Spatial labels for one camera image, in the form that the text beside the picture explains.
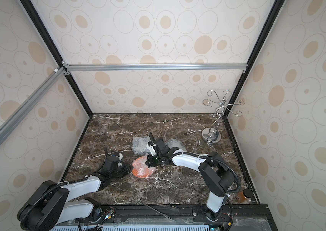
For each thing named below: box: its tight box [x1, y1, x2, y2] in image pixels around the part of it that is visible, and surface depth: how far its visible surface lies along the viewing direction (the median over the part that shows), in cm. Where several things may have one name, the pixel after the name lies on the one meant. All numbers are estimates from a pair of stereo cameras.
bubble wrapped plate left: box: [131, 135, 151, 157], surface depth 100 cm
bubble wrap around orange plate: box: [131, 153, 157, 178], surface depth 87 cm
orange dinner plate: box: [131, 154, 157, 179], surface depth 87 cm
